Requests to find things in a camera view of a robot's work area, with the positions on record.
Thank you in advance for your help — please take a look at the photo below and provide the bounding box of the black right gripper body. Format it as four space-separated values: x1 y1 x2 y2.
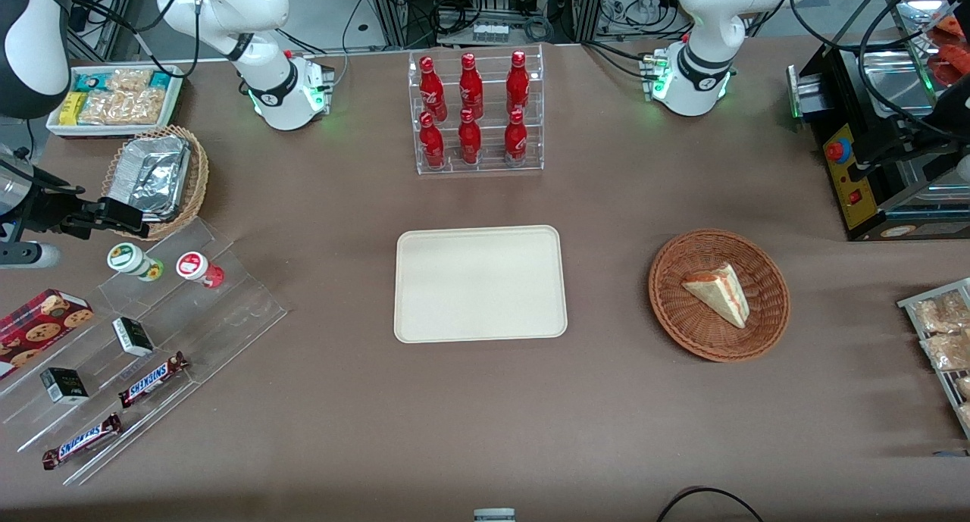
15 170 105 239

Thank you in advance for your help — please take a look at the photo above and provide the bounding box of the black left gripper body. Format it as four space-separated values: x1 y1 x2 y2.
871 115 967 167

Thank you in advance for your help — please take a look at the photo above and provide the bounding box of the green gum bottle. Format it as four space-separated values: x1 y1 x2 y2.
107 243 164 282

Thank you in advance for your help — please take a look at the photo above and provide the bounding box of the red gum bottle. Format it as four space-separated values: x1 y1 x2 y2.
176 252 225 289

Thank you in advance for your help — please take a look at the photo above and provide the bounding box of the cream plastic tray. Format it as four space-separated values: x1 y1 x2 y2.
393 225 568 344

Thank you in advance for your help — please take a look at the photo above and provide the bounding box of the silver foil container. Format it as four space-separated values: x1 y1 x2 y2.
108 135 192 221

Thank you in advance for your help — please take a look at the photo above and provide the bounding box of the white plastic bin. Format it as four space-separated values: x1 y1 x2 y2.
45 64 185 139

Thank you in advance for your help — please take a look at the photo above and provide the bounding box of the black sealing machine yellow panel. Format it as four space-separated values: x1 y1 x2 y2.
786 41 970 242

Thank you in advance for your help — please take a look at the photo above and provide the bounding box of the oval tan wicker basket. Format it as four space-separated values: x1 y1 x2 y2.
101 125 210 241

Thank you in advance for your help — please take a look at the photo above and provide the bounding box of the yellow snack box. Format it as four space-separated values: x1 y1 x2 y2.
59 92 89 126

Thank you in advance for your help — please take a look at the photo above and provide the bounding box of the clear bag of crackers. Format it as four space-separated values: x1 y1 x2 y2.
78 90 126 126
106 67 152 93
121 89 169 126

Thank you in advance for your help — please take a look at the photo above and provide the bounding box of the small black box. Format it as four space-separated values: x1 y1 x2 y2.
112 317 155 357
39 367 89 405

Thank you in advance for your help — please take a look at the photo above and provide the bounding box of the red cookie box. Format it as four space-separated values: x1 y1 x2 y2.
0 289 95 380

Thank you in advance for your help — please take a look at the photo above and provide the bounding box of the silver metal container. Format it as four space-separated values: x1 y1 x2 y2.
885 0 970 91

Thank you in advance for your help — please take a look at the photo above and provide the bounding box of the clear acrylic step stand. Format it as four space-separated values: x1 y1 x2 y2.
0 217 289 486

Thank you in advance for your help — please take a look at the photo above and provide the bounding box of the Snickers chocolate bar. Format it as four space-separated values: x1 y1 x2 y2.
42 412 123 470
118 352 189 409

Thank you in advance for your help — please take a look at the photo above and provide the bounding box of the wrapped triangle sandwich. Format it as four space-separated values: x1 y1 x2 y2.
681 262 751 330

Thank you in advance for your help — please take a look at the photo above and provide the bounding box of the round brown wicker basket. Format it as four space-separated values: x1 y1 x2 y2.
648 229 791 363

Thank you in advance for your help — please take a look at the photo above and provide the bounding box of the red cola bottle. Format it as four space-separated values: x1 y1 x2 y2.
505 50 530 116
458 108 483 165
419 112 446 169
419 56 448 121
459 53 484 120
504 109 528 167

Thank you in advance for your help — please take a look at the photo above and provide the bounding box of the metal equipment rack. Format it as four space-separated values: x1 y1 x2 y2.
364 0 607 47

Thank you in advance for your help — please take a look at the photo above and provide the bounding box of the clear acrylic bottle rack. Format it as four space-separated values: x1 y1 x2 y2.
408 44 545 176

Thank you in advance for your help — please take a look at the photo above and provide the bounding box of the thick black cable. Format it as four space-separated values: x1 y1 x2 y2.
788 0 948 55
856 0 970 140

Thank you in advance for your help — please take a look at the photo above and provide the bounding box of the grey wire rack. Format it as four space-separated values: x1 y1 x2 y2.
897 278 970 439

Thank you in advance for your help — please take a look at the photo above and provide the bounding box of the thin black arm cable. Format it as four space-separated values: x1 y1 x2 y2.
68 0 202 80

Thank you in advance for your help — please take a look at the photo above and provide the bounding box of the black looped cable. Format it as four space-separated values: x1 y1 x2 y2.
656 487 766 522

